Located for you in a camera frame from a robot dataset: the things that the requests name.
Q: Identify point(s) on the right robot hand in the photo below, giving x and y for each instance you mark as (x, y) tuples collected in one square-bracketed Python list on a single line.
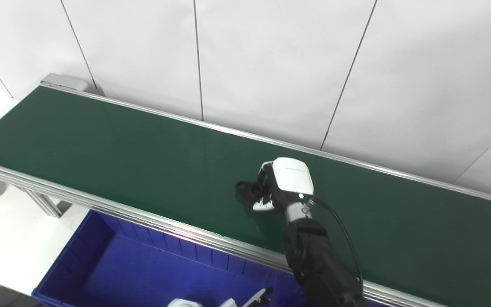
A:
[(292, 177)]

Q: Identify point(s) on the green conveyor belt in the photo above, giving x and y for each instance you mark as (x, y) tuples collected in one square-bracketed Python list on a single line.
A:
[(122, 153), (143, 215)]

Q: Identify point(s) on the white block part with hole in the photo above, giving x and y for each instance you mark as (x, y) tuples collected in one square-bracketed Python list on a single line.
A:
[(183, 303)]

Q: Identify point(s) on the blue plastic bin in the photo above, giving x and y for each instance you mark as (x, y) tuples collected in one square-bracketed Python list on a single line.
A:
[(143, 273)]

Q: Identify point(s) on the grey conveyor end cover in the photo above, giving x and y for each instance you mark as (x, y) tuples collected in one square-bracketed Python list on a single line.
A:
[(64, 81)]

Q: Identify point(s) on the aluminium conveyor leg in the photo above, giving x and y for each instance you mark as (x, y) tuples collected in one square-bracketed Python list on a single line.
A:
[(47, 204)]

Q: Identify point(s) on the black flanged metal part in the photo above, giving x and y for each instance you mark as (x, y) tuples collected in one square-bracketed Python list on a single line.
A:
[(249, 189)]

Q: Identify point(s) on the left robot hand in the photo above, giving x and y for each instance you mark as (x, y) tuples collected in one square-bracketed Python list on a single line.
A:
[(256, 298)]

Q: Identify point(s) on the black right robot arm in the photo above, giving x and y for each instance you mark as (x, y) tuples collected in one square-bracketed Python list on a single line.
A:
[(318, 260)]

